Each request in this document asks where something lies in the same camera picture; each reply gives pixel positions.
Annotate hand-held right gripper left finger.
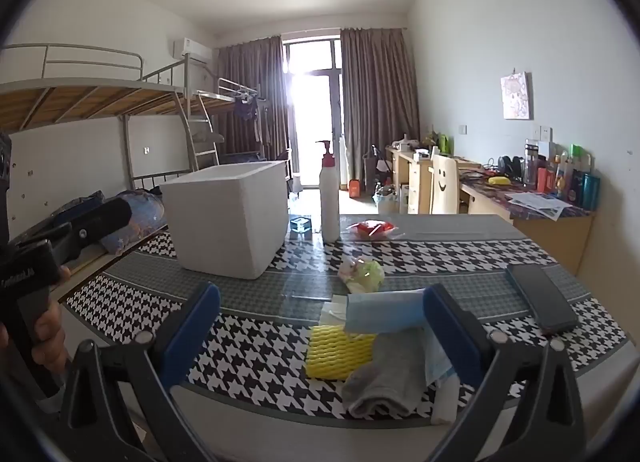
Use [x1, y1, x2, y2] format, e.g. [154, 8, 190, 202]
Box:
[60, 282, 223, 462]

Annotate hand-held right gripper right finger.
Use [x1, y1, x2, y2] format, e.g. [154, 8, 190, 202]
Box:
[421, 283, 586, 462]

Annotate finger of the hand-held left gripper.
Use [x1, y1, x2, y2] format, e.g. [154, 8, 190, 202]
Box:
[15, 197, 133, 263]

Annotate blue face mask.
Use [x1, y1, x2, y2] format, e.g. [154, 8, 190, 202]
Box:
[345, 290, 431, 333]
[422, 327, 458, 385]

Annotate white foam sheet roll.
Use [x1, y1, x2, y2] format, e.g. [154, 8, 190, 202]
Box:
[432, 382, 461, 425]

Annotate grey sock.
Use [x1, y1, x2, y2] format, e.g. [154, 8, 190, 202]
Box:
[341, 329, 436, 418]

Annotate green plastic bag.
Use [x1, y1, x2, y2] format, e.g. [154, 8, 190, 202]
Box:
[338, 258, 386, 293]

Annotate white foam box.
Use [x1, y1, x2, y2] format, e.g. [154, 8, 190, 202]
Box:
[159, 160, 290, 280]

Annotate yellow foam net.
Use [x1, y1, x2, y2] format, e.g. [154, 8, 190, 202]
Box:
[306, 324, 377, 380]

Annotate white plastic bag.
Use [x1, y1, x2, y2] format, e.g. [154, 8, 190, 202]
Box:
[320, 294, 351, 327]

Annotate person's left hand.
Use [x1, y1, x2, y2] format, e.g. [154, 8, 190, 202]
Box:
[27, 266, 72, 385]

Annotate blue patterned quilt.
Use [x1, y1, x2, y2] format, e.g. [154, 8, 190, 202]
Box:
[52, 190, 167, 255]

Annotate houndstooth tablecloth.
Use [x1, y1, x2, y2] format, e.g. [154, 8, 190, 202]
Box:
[65, 214, 628, 430]

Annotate black smartphone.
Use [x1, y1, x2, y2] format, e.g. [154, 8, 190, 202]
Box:
[505, 263, 582, 334]

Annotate metal bunk bed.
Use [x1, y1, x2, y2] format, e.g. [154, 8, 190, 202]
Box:
[185, 76, 293, 183]
[0, 44, 221, 263]

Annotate wooden desk with patterned cover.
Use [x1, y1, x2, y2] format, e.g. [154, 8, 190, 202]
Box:
[457, 162, 598, 275]

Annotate red snack packet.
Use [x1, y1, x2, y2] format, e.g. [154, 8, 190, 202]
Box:
[346, 220, 398, 239]

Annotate waste bin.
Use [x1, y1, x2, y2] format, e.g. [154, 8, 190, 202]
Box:
[372, 192, 398, 215]

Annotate plain wooden desk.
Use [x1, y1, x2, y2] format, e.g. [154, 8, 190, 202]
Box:
[385, 144, 481, 215]

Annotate wooden chair with smiley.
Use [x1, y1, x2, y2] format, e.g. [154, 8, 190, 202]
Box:
[431, 154, 459, 215]

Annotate printed papers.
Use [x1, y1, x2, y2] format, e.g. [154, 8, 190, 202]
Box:
[506, 191, 581, 219]

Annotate dark hanging clothes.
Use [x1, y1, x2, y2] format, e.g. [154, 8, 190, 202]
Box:
[232, 94, 261, 120]

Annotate white pump bottle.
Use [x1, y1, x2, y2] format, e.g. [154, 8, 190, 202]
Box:
[315, 140, 342, 243]

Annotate white air conditioner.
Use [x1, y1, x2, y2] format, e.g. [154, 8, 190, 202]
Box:
[173, 36, 213, 62]

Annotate dark drinking tumbler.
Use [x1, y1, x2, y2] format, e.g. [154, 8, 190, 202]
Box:
[524, 139, 541, 185]

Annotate row of toiletry bottles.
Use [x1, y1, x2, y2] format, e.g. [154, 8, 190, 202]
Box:
[537, 142, 602, 211]

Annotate brown curtain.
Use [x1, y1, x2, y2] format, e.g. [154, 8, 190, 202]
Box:
[216, 36, 291, 163]
[340, 28, 421, 183]

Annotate glass balcony door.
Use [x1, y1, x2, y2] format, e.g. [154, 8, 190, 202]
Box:
[282, 39, 343, 187]

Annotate wall picture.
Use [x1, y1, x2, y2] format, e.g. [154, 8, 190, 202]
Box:
[500, 72, 534, 121]

